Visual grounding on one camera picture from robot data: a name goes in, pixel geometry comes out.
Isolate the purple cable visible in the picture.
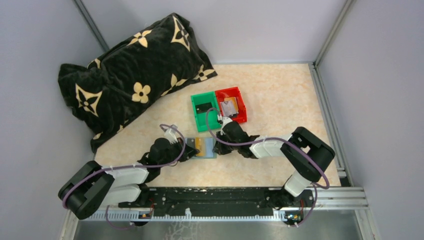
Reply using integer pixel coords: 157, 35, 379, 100
205, 108, 331, 228
61, 123, 186, 230

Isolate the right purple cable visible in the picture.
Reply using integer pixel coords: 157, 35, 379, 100
205, 108, 331, 228

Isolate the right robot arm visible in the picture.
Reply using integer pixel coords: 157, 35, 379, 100
211, 120, 336, 206

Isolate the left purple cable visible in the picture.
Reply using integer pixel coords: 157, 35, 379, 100
61, 123, 186, 230

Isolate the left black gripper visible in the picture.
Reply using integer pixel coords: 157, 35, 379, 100
159, 136, 200, 168

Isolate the green plastic bin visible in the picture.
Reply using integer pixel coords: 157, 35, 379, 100
190, 91, 221, 133

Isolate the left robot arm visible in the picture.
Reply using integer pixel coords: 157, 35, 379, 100
58, 137, 200, 220

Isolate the sage green card holder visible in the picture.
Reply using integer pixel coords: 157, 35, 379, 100
185, 137, 217, 159

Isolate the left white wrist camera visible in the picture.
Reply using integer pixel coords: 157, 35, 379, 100
161, 124, 178, 144

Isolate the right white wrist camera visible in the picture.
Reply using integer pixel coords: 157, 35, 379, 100
217, 115, 233, 130

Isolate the black floral pillow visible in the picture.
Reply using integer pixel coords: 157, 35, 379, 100
57, 13, 217, 152

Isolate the stack of cards in red bin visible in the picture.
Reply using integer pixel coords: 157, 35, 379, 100
220, 97, 239, 118

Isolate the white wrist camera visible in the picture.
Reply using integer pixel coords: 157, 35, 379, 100
217, 115, 233, 130
161, 124, 178, 144

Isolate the red plastic bin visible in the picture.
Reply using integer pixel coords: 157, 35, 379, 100
214, 86, 248, 124

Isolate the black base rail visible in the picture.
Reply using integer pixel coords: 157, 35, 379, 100
118, 187, 314, 217

